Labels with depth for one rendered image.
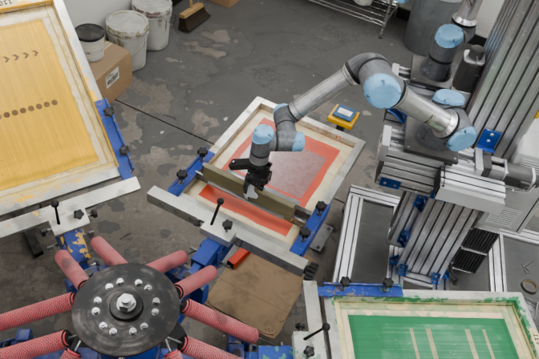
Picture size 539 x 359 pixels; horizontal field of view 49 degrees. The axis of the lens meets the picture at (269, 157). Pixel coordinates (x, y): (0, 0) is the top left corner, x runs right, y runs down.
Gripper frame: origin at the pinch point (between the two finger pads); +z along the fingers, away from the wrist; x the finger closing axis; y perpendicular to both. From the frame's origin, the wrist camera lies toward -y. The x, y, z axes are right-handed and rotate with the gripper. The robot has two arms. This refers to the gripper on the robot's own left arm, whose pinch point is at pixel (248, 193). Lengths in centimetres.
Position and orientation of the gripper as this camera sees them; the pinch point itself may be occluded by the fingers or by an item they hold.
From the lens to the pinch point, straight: 239.1
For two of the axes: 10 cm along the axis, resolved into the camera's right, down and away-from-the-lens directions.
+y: 8.9, 4.0, -2.4
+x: 4.4, -5.8, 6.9
